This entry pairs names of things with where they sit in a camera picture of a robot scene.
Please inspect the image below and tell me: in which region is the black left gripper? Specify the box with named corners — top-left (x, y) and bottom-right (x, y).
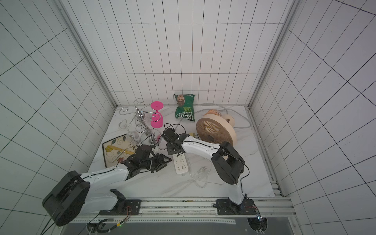
top-left (140, 153), bottom-right (171, 173)

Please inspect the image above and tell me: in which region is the white power strip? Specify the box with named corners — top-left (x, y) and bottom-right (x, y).
top-left (172, 153), bottom-right (189, 175)

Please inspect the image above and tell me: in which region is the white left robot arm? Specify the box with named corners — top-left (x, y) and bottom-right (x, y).
top-left (42, 145), bottom-right (172, 226)

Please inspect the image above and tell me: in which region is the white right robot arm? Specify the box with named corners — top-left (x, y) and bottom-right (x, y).
top-left (162, 128), bottom-right (246, 206)

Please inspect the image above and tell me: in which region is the large beige desk fan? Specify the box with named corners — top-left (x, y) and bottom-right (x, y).
top-left (196, 114), bottom-right (238, 146)

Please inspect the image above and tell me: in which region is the clear wine glass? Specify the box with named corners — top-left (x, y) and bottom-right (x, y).
top-left (119, 119), bottom-right (140, 146)

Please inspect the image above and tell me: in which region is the framed floral picture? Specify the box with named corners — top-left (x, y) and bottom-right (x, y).
top-left (102, 134), bottom-right (138, 168)

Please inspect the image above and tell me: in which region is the pink plastic wine glass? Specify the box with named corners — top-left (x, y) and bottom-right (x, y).
top-left (150, 101), bottom-right (164, 129)

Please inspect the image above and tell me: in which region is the green chip bag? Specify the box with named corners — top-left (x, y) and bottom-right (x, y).
top-left (175, 94), bottom-right (195, 121)

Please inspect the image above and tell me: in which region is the silver wire glass rack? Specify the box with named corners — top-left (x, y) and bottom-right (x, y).
top-left (127, 98), bottom-right (159, 146)

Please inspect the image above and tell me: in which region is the thin white fan cable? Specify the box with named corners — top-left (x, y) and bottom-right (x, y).
top-left (186, 157), bottom-right (226, 188)

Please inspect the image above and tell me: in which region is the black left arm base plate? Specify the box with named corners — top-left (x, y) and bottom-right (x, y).
top-left (99, 199), bottom-right (142, 216)

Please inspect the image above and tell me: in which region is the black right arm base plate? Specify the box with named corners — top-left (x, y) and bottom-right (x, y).
top-left (213, 198), bottom-right (257, 215)

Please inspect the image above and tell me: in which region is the aluminium mounting rail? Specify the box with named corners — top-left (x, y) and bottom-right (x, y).
top-left (73, 197), bottom-right (297, 224)

